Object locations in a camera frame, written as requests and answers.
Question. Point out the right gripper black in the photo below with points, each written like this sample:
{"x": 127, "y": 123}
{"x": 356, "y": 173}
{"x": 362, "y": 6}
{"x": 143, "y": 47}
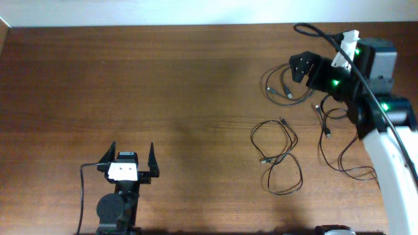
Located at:
{"x": 319, "y": 66}

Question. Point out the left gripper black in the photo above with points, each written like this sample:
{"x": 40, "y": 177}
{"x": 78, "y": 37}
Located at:
{"x": 145, "y": 177}

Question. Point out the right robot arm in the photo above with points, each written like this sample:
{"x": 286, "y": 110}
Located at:
{"x": 385, "y": 123}

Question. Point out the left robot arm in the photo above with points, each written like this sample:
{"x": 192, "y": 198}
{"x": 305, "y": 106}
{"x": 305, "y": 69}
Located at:
{"x": 117, "y": 211}

